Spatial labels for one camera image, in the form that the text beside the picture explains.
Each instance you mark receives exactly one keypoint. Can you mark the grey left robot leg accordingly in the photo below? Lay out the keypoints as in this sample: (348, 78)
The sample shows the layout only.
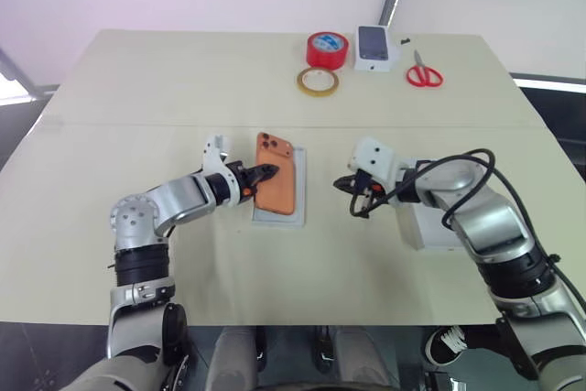
(231, 359)

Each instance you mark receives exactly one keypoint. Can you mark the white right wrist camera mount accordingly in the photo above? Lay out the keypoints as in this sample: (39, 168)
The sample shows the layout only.
(373, 155)

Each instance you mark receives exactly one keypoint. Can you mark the yellow clear tape roll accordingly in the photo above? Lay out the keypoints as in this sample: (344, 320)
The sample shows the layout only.
(302, 85)

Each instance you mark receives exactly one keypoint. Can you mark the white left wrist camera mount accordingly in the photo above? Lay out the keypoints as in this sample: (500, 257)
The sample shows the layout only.
(214, 166)

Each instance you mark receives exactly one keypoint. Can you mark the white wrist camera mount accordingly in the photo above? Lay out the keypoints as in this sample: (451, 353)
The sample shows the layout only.
(214, 166)
(373, 155)

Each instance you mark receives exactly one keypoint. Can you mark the white phone box lid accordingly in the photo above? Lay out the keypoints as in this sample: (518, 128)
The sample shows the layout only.
(426, 231)

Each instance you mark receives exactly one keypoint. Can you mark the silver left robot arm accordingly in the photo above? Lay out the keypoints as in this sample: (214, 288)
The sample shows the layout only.
(183, 198)

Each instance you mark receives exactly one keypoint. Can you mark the red tape roll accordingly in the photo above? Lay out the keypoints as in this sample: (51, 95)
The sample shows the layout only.
(327, 54)

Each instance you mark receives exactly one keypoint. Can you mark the grey robot leg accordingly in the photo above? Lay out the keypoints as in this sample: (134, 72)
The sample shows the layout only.
(231, 359)
(366, 359)

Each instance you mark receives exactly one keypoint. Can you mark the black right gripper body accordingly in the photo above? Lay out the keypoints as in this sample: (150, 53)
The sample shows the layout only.
(366, 185)

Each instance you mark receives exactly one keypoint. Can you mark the white phone box base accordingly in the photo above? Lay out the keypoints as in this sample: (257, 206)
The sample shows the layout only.
(300, 189)

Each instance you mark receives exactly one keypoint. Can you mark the white box with phone picture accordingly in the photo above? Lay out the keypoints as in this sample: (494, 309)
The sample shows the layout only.
(373, 50)

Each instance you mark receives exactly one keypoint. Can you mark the black and white sneaker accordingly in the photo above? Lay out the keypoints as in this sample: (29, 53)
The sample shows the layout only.
(441, 345)

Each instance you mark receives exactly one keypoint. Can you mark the orange smartphone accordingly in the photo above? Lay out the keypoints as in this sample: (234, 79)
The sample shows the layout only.
(274, 194)

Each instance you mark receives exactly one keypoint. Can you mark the grey right robot leg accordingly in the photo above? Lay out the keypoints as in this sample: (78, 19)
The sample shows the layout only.
(366, 359)

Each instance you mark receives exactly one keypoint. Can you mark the black right robot foot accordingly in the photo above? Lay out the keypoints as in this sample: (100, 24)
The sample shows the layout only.
(324, 350)

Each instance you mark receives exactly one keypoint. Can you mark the black left robot foot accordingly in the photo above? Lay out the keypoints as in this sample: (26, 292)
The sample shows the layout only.
(261, 350)

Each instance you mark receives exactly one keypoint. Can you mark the black robot foot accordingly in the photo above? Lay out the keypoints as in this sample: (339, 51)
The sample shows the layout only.
(324, 350)
(261, 350)

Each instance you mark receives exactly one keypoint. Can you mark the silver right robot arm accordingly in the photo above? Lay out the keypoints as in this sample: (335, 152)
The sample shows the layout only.
(485, 212)

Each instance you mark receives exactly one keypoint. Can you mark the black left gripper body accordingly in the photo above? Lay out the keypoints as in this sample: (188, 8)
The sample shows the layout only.
(241, 176)

